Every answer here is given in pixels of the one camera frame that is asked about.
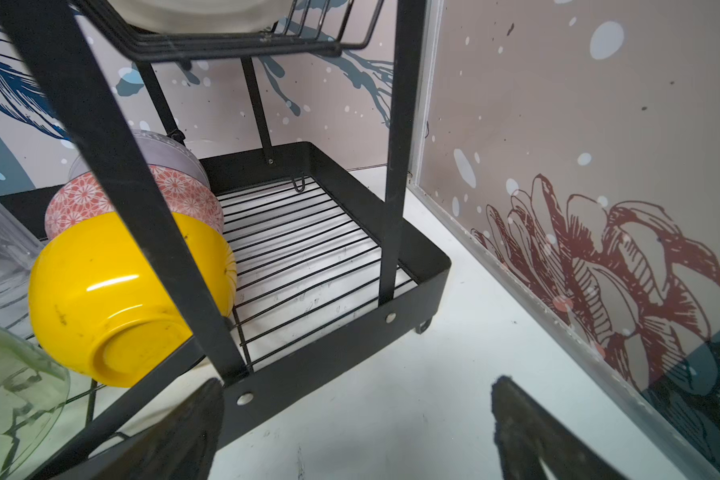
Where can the green glass cup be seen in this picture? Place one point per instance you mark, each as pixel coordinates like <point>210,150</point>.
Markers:
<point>33,391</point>

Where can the lilac ceramic bowl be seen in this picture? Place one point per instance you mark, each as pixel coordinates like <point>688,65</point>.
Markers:
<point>161,150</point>

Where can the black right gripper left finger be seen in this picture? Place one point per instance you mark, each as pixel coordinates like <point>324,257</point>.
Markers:
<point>181,446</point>

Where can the black two-tier dish rack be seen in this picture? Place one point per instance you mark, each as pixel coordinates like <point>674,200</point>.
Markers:
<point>331,273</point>

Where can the yellow bowl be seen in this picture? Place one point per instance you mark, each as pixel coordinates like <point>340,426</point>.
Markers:
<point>97,307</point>

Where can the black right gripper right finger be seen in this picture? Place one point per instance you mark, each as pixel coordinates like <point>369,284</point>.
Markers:
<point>533,444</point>

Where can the cream plate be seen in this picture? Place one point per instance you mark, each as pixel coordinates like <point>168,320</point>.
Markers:
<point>202,16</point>

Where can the clear glass cup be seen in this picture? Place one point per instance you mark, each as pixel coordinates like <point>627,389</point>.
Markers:
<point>19,249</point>

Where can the pink patterned bowl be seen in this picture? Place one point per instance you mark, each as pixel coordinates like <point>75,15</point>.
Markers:
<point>83,198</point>

